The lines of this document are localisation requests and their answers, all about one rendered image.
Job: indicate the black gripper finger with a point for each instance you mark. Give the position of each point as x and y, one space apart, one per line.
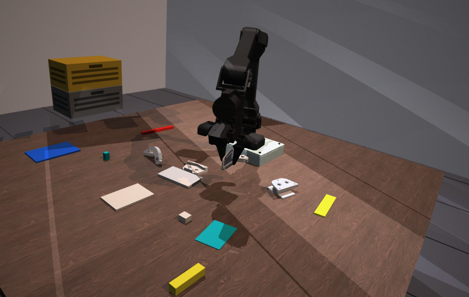
237 152
221 151

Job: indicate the yellow flat bar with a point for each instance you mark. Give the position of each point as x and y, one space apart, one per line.
325 205

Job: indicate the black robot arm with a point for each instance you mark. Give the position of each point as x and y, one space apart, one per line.
240 76

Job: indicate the teal flat plate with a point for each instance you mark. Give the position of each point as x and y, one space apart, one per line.
216 234

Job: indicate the yellow rectangular bar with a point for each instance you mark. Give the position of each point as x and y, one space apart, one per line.
183 281

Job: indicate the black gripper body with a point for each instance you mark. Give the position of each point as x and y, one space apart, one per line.
252 141

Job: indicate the blue flat rectangular plate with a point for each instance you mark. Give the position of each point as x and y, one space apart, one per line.
51 152

